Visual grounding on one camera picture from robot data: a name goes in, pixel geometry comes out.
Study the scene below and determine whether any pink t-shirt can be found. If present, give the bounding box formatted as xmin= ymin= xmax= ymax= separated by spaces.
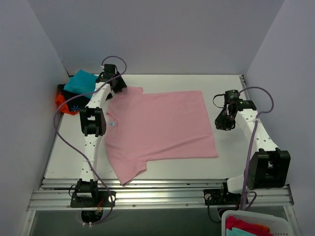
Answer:
xmin=104 ymin=87 xmax=218 ymax=185

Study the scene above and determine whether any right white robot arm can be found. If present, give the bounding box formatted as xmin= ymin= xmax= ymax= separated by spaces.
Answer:
xmin=215 ymin=89 xmax=291 ymax=203

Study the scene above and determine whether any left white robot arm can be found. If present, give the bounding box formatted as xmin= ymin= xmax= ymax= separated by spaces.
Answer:
xmin=75 ymin=64 xmax=126 ymax=206

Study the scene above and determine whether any teal folded t-shirt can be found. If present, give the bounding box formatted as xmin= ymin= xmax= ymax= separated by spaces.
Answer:
xmin=64 ymin=70 xmax=97 ymax=94

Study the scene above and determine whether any black folded t-shirt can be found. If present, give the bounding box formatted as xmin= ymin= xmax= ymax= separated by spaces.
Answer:
xmin=57 ymin=84 xmax=90 ymax=110

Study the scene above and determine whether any orange folded t-shirt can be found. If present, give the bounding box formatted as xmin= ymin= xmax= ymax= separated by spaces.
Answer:
xmin=55 ymin=92 xmax=79 ymax=115

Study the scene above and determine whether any red shirt in basket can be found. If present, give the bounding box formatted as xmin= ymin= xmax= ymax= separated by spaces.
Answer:
xmin=225 ymin=216 xmax=260 ymax=235

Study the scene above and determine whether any teal shirt in basket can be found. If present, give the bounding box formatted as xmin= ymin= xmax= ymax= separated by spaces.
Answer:
xmin=225 ymin=227 xmax=255 ymax=236

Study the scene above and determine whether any orange shirt in basket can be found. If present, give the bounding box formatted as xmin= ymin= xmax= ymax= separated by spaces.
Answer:
xmin=256 ymin=224 xmax=270 ymax=233

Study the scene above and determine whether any white laundry basket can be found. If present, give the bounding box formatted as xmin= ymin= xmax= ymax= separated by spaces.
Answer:
xmin=221 ymin=210 xmax=295 ymax=236

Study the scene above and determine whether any black thin cable right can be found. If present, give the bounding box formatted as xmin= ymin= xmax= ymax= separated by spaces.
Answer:
xmin=213 ymin=93 xmax=237 ymax=132

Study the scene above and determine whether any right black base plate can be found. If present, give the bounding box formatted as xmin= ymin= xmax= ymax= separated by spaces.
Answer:
xmin=203 ymin=188 xmax=241 ymax=206

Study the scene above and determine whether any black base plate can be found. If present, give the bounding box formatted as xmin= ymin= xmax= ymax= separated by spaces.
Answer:
xmin=70 ymin=191 xmax=116 ymax=208
xmin=203 ymin=188 xmax=241 ymax=206

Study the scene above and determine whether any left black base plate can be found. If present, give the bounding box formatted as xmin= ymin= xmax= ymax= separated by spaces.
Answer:
xmin=70 ymin=191 xmax=116 ymax=208

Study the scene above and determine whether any aluminium rail frame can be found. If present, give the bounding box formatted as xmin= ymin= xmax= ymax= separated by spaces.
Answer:
xmin=27 ymin=75 xmax=295 ymax=211

